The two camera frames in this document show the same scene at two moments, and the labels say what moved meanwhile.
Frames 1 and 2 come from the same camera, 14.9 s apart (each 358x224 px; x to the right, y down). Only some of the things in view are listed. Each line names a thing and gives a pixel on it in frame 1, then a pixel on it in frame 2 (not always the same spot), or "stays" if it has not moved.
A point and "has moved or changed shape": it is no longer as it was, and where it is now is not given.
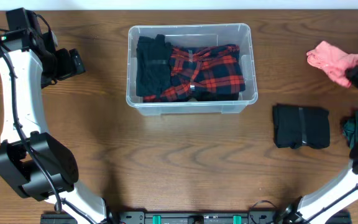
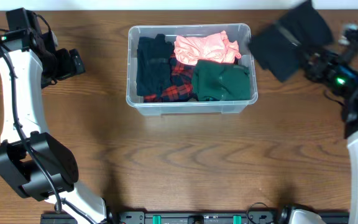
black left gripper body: (76, 61) stays
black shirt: (153, 60) stays
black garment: (294, 126) -> (278, 47)
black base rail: (196, 218) stays
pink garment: (335, 62) has moved or changed shape
